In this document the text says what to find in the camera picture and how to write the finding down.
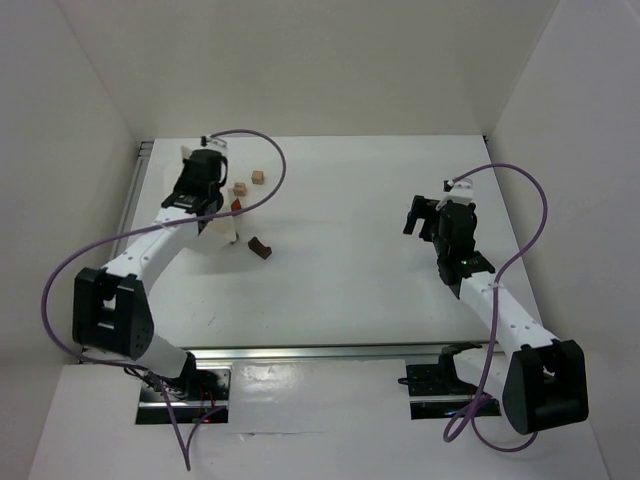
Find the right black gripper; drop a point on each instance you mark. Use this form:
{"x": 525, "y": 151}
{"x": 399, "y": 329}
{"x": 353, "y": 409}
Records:
{"x": 426, "y": 215}

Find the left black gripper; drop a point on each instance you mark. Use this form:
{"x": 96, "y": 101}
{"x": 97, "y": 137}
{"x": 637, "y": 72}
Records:
{"x": 220, "y": 163}

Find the white plastic bin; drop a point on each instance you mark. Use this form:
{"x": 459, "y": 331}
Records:
{"x": 219, "y": 232}

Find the light wood cube block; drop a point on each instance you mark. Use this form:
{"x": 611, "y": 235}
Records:
{"x": 258, "y": 177}

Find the dark brown arch block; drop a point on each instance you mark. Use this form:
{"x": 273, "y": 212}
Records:
{"x": 258, "y": 248}

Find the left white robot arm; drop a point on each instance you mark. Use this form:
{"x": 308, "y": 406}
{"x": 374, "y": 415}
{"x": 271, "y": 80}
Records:
{"x": 111, "y": 311}

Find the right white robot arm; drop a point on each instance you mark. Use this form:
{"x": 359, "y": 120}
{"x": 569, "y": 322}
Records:
{"x": 539, "y": 380}

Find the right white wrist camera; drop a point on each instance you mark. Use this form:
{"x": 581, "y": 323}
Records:
{"x": 458, "y": 192}

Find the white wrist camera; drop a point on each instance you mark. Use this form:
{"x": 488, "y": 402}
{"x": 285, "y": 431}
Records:
{"x": 458, "y": 192}
{"x": 214, "y": 143}

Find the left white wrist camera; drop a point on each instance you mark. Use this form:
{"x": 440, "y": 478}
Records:
{"x": 214, "y": 143}

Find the front aluminium rail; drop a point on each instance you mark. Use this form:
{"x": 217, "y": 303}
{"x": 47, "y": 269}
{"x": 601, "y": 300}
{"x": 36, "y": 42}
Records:
{"x": 228, "y": 355}

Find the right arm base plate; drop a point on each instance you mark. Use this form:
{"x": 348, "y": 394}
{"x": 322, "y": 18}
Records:
{"x": 431, "y": 396}

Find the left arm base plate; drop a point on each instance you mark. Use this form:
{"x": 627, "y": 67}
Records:
{"x": 210, "y": 401}

